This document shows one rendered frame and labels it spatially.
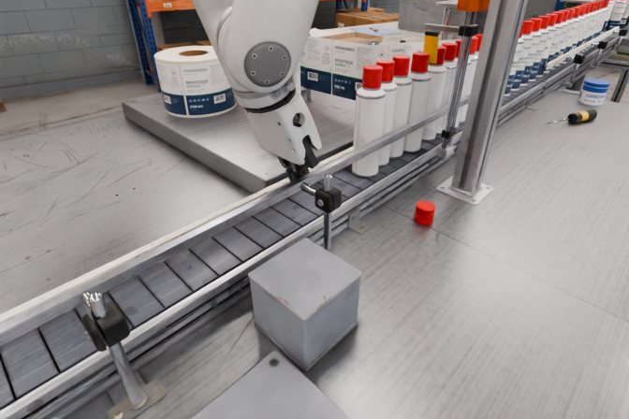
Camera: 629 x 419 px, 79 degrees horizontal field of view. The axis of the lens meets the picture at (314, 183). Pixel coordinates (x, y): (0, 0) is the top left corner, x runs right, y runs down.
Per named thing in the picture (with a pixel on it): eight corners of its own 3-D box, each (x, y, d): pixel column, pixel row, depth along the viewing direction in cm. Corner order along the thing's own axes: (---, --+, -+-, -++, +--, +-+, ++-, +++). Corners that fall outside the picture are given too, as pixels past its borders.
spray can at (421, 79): (406, 141, 88) (418, 49, 78) (425, 149, 85) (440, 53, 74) (391, 148, 85) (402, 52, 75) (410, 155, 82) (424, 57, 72)
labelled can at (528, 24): (504, 86, 126) (521, 19, 115) (520, 90, 123) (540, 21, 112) (498, 90, 123) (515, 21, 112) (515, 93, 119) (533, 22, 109)
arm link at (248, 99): (307, 63, 48) (313, 83, 50) (262, 52, 54) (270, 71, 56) (260, 99, 45) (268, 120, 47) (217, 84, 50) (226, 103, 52)
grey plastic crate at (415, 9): (446, 21, 309) (450, -9, 298) (491, 27, 282) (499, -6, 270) (395, 29, 277) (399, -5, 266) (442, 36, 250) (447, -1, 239)
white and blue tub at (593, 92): (590, 98, 131) (597, 78, 128) (607, 105, 125) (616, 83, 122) (572, 99, 130) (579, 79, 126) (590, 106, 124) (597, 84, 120)
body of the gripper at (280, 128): (312, 79, 49) (329, 145, 57) (261, 66, 55) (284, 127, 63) (270, 112, 46) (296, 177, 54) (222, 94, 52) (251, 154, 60)
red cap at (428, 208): (410, 217, 71) (412, 202, 69) (424, 212, 72) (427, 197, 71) (422, 226, 68) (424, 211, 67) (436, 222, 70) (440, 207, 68)
